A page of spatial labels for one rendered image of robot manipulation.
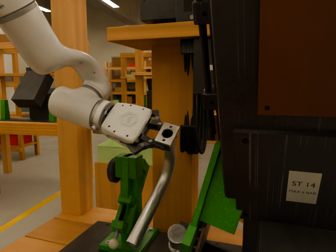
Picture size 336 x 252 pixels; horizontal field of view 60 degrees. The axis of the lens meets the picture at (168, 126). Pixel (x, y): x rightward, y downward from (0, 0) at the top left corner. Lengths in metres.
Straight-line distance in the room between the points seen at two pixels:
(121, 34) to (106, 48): 10.82
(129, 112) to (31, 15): 0.29
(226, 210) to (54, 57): 0.48
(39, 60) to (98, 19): 11.31
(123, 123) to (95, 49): 11.21
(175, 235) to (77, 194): 0.64
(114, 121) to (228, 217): 0.34
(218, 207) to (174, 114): 0.44
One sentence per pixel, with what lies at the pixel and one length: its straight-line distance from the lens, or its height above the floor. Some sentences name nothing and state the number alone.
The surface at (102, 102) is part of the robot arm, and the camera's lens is 0.73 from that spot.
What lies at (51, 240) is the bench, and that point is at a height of 0.88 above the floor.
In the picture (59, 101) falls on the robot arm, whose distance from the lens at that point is 0.78.
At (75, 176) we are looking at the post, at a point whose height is 1.04.
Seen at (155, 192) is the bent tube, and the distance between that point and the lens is 0.74.
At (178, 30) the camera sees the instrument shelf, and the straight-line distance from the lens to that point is 0.81.
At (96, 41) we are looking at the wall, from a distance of 11.90.
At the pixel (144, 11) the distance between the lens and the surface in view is 0.91.
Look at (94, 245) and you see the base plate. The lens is 0.97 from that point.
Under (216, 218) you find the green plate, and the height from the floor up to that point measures 1.13.
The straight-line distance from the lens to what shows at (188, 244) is 0.58.
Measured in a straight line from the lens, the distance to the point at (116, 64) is 11.46.
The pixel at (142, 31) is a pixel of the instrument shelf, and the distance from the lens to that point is 0.85.
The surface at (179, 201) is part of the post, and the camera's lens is 1.00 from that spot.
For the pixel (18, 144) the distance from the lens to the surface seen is 5.98.
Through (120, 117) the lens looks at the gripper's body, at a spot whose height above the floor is 1.30.
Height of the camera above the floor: 1.37
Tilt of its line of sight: 8 degrees down
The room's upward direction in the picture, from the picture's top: straight up
